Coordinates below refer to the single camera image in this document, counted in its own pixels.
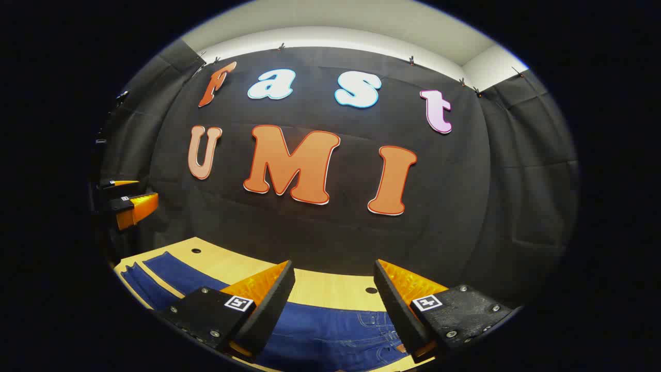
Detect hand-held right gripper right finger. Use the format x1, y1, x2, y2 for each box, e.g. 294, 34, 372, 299
374, 259, 520, 362

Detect blue denim jeans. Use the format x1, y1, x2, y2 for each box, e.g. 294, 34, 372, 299
120, 252, 414, 372

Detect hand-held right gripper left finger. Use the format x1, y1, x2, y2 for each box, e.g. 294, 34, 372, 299
154, 260, 296, 362

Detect black backdrop cloth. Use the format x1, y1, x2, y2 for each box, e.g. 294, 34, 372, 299
96, 39, 579, 305

